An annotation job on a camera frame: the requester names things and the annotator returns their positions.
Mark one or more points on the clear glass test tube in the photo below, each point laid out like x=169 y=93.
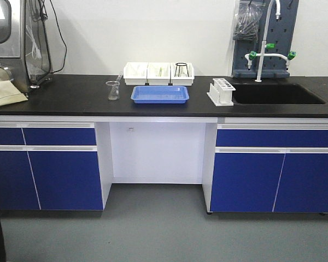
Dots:
x=120 y=76

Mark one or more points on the white test tube rack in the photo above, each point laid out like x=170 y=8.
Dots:
x=220 y=92

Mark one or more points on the blue-grey pegboard drying rack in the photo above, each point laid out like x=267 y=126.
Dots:
x=263 y=26

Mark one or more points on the blue plastic tray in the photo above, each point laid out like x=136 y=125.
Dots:
x=160 y=94

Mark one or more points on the middle white storage bin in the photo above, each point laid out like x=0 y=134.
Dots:
x=158 y=73

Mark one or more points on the white storage bin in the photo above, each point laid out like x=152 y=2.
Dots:
x=158 y=73
x=135 y=73
x=183 y=81

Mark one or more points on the right white storage bin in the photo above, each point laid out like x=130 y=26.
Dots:
x=183 y=81

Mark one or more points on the left white storage bin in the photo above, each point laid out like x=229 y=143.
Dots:
x=135 y=73

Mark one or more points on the glass beaker on counter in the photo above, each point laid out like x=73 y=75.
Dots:
x=113 y=94

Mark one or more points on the blue right cabinet unit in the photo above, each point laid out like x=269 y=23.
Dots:
x=269 y=169

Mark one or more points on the blue cabinet unit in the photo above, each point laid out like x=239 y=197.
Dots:
x=49 y=167
x=269 y=169

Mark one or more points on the black lab sink basin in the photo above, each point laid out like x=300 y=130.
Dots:
x=259 y=93

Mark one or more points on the white gooseneck lab faucet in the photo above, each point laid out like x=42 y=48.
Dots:
x=273 y=58

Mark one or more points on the blue left cabinet unit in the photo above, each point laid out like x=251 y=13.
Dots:
x=49 y=167

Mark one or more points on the clear bag of pegs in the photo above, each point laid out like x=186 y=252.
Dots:
x=247 y=20

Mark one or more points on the beige cloth sleeve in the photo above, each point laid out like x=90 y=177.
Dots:
x=9 y=94

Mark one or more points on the stainless steel cabinet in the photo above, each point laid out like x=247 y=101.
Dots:
x=24 y=49

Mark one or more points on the black wire tripod stand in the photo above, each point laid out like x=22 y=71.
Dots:
x=181 y=70

